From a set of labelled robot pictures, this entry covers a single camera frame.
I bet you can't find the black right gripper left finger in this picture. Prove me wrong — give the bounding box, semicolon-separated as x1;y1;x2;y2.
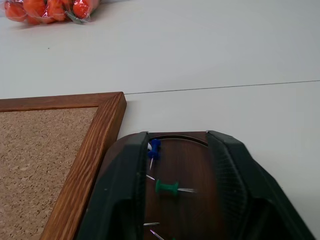
76;130;150;240

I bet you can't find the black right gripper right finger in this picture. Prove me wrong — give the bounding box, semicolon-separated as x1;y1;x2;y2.
206;129;316;240

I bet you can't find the dark brown wooden tray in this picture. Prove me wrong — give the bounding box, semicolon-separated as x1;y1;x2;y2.
117;130;251;240

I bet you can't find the blue pushpin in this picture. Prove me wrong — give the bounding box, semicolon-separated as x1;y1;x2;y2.
149;138;162;171

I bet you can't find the wooden framed cork board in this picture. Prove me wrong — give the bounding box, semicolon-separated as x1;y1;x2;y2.
0;91;128;240

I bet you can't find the bag of orange fruit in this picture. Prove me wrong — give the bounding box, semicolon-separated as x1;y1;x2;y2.
3;0;101;25

